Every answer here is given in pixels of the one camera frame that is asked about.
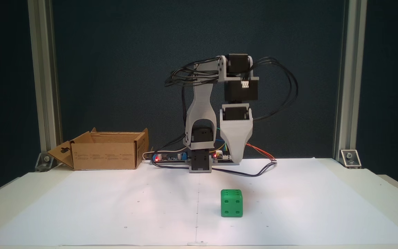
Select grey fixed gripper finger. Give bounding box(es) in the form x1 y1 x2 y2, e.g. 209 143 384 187
220 121 254 163

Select green die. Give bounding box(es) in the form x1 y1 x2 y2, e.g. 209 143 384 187
220 189 244 218

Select motor driver circuit board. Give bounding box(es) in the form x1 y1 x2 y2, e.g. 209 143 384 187
213 150 236 162

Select blue power converter board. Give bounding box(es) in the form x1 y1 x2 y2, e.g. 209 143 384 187
151 150 189 163

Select brown cardboard box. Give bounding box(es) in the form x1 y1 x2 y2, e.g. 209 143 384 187
47 127 149 170

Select white paper sheet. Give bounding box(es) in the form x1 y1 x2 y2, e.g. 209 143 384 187
0 157 398 247

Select red orange wire pair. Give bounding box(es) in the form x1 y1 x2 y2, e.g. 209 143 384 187
246 142 276 162

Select black twin cable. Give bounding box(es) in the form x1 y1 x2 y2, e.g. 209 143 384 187
151 160 277 178

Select grey board base plate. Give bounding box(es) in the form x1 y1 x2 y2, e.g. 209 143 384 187
150 159 240 167

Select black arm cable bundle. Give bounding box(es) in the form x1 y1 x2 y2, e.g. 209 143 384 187
164 56 299 122

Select grey metal corner bracket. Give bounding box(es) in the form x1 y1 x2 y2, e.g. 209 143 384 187
35 152 55 172
339 149 362 169

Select aluminium frame post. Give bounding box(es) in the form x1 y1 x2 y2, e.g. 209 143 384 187
27 0 63 164
333 0 368 162

